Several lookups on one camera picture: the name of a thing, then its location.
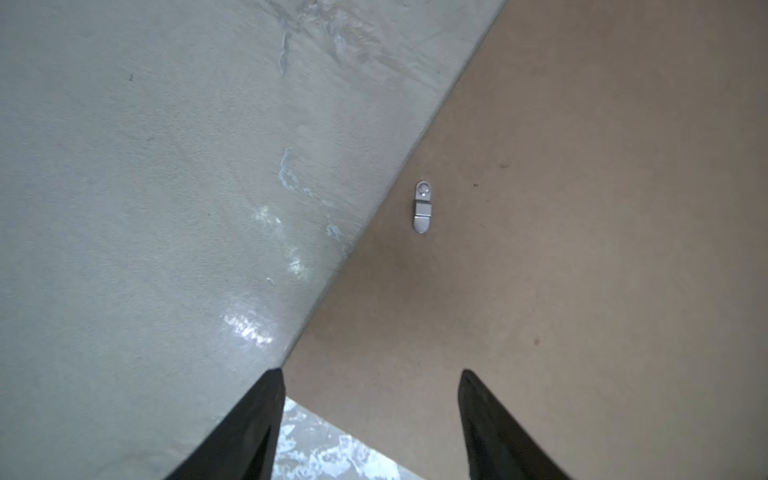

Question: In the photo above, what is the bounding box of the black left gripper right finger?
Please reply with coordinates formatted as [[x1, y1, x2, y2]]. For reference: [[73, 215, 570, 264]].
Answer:
[[458, 369, 569, 480]]

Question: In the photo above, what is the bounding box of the brown frame backing board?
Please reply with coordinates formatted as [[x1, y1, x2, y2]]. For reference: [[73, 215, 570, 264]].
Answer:
[[285, 1, 767, 479]]

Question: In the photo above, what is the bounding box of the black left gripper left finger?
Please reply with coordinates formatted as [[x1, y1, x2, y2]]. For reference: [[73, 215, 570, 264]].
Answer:
[[168, 368, 286, 480]]

